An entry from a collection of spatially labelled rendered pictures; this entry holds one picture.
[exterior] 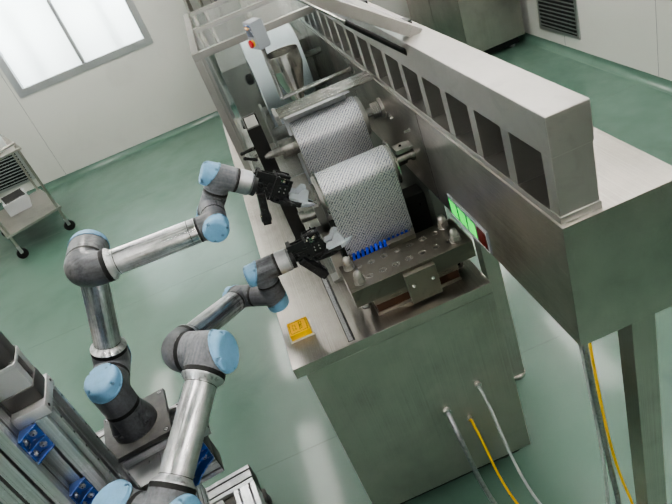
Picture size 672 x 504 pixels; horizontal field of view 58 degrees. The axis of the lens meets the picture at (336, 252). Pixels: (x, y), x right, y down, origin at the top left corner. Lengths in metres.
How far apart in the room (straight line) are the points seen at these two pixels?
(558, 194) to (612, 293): 0.27
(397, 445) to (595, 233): 1.25
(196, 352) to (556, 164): 1.02
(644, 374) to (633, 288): 0.36
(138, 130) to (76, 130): 0.67
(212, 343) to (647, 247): 1.04
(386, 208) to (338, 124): 0.34
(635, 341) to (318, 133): 1.15
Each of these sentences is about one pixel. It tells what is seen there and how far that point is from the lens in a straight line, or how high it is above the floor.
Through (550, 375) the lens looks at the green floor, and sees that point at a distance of 2.84.
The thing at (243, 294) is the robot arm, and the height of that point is 1.04.
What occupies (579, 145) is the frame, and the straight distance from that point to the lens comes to 1.11.
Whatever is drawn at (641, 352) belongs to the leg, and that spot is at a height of 0.96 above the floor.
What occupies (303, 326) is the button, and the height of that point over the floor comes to 0.92.
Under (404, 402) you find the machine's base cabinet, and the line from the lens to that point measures 2.09.
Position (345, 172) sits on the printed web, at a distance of 1.90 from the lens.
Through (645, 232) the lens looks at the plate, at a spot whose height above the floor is 1.35.
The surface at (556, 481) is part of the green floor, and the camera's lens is 2.53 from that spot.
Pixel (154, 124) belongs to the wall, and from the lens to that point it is 7.57.
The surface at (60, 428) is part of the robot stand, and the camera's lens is 1.77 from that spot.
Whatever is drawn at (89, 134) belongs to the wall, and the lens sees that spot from 7.66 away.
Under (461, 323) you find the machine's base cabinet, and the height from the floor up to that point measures 0.80.
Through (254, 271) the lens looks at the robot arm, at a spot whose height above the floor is 1.13.
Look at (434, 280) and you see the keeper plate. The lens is 1.88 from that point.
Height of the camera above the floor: 2.11
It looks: 32 degrees down
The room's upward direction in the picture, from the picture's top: 22 degrees counter-clockwise
